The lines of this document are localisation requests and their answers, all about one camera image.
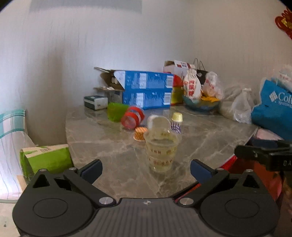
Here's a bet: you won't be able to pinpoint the blue shopping bag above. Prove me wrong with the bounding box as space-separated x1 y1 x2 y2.
251 78 292 140

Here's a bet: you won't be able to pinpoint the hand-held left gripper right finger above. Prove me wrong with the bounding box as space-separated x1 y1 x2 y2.
177 159 266 207

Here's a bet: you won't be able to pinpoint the blue bowl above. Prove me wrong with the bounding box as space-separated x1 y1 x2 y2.
182 94 221 112

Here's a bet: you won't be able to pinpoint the yellow red snack packet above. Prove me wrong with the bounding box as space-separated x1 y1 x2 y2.
171 75 184 106

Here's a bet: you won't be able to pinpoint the plaid cloth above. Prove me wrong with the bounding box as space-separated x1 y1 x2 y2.
0 109 27 138

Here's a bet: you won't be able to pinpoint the small orange paper cup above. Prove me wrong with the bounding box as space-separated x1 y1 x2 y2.
133 127 148 142

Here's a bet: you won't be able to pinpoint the purple striped paper cup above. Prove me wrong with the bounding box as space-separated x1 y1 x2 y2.
170 121 182 134

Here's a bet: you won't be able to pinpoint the green plastic cup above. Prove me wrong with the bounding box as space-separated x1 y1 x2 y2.
107 102 129 123

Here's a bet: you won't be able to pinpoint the small white green box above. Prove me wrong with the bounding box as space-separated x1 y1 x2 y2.
83 95 108 111

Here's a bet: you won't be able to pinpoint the clear bag of snacks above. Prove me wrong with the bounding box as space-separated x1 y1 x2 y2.
202 71 224 101

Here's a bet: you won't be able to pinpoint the white drawstring pouch red print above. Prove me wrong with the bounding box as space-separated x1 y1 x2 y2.
183 69 202 100

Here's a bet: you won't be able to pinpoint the red wall decoration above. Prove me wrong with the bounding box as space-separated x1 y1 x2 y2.
275 7 292 40

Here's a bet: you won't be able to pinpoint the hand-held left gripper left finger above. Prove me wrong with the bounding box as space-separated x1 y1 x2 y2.
30 159 116 208

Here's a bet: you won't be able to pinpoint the small yellow paper cup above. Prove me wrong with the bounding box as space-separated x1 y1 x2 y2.
171 112 184 123

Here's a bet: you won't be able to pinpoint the white plastic packets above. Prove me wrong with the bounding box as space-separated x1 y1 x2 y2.
271 65 292 93

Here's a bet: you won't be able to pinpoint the open blue carton box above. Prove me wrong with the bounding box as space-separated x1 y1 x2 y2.
94 67 175 91

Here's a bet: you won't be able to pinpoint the white red cardboard box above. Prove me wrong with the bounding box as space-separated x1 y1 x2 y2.
163 60 197 76

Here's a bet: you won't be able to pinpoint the black paper bag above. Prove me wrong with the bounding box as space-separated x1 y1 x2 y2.
193 58 209 81

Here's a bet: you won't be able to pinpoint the clear plastic bag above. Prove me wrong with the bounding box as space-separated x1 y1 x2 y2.
218 85 257 124

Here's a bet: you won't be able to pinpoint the red object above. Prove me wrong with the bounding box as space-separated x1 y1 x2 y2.
176 153 284 203

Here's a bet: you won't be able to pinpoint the printed clear plastic cup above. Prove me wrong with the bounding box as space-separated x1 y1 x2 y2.
143 132 180 173

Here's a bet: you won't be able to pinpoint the pink cloth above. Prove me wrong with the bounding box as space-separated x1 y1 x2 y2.
252 128 284 143

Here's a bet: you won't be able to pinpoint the green tissue box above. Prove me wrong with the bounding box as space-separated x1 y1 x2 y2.
20 144 75 181

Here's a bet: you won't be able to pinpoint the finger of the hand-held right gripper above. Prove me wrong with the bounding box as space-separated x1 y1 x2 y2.
235 144 273 166

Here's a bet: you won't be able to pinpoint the red plastic cup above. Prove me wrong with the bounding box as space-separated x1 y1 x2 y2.
121 106 145 130

